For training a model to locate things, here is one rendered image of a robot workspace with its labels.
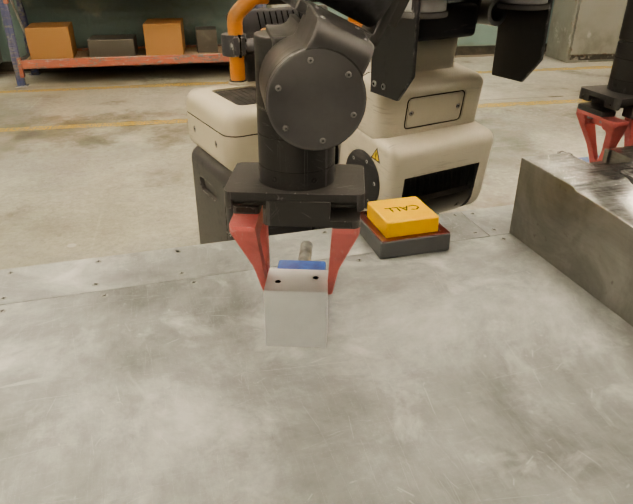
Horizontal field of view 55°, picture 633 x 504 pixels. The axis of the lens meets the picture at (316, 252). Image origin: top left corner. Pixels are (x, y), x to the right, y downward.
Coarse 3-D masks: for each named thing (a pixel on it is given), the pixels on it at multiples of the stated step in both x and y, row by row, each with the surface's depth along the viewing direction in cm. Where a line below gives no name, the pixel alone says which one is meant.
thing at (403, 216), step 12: (372, 204) 67; (384, 204) 67; (396, 204) 67; (408, 204) 67; (420, 204) 67; (372, 216) 66; (384, 216) 64; (396, 216) 64; (408, 216) 64; (420, 216) 64; (432, 216) 64; (384, 228) 63; (396, 228) 63; (408, 228) 63; (420, 228) 64; (432, 228) 64
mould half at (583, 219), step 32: (544, 160) 64; (576, 160) 64; (544, 192) 62; (576, 192) 57; (608, 192) 57; (512, 224) 68; (544, 224) 62; (576, 224) 58; (608, 224) 53; (544, 256) 63; (576, 256) 58; (608, 256) 54; (608, 288) 55
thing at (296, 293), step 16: (304, 256) 57; (272, 272) 50; (288, 272) 50; (304, 272) 50; (320, 272) 50; (272, 288) 48; (288, 288) 48; (304, 288) 48; (320, 288) 48; (272, 304) 48; (288, 304) 48; (304, 304) 48; (320, 304) 48; (272, 320) 49; (288, 320) 49; (304, 320) 48; (320, 320) 48; (272, 336) 49; (288, 336) 49; (304, 336) 49; (320, 336) 49
